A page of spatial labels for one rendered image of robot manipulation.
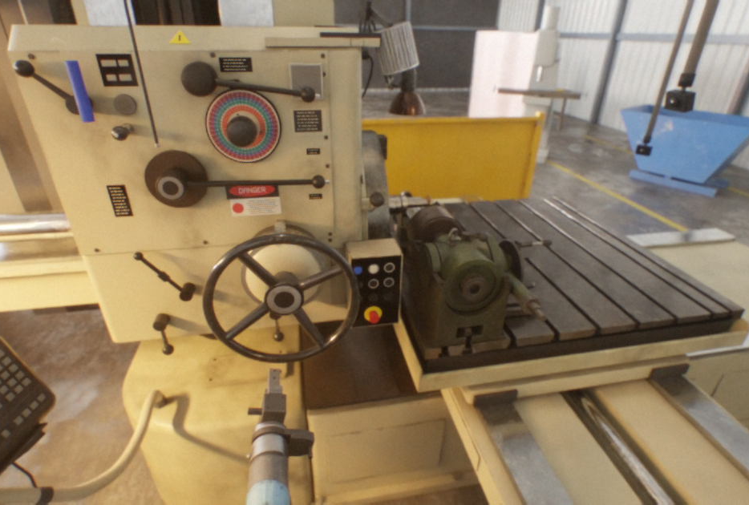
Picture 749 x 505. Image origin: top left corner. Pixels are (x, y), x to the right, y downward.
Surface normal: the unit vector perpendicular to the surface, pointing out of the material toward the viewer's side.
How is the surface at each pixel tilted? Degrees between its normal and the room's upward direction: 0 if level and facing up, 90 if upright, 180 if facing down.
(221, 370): 0
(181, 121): 90
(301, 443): 90
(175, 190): 90
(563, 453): 0
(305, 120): 90
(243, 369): 0
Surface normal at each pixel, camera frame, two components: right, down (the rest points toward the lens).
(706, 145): -0.77, 0.29
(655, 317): 0.01, -0.88
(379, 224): 0.18, 0.32
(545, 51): -0.43, 0.42
